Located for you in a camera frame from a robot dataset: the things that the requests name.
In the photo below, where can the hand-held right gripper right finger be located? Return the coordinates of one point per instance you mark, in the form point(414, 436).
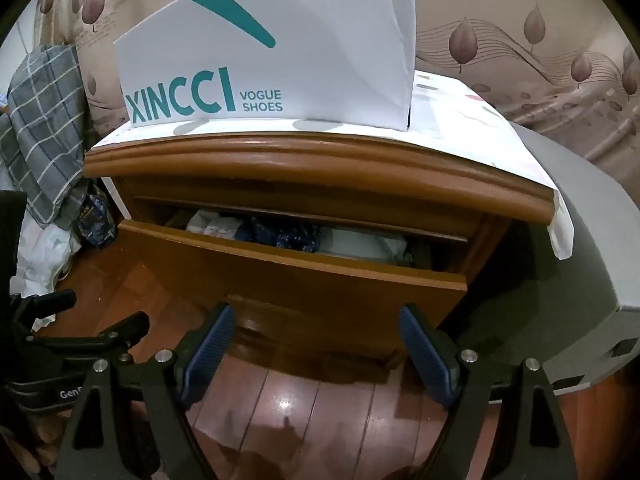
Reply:
point(430, 360)

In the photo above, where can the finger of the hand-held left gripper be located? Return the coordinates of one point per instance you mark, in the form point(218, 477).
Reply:
point(127, 327)
point(50, 302)

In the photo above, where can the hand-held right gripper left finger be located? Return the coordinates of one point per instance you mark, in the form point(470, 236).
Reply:
point(210, 355)

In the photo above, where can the light blue underwear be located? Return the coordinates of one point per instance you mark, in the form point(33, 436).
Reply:
point(360, 245)

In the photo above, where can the dark blue patterned underwear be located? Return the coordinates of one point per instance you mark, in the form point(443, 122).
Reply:
point(285, 237)

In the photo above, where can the white shoe box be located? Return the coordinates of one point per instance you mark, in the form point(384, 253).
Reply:
point(325, 60)

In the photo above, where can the blue printed bag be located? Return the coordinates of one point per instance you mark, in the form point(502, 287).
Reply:
point(95, 220)

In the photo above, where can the white garment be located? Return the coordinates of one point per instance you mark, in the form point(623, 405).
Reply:
point(215, 225)

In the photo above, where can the grey plaid blanket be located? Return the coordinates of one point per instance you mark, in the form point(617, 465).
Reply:
point(45, 125)

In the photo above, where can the wooden nightstand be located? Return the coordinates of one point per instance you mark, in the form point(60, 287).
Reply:
point(300, 160)

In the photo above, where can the white dotted cloth cover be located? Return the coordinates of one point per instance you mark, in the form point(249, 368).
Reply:
point(450, 110)

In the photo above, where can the beige leaf pattern curtain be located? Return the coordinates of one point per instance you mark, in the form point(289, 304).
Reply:
point(500, 35)

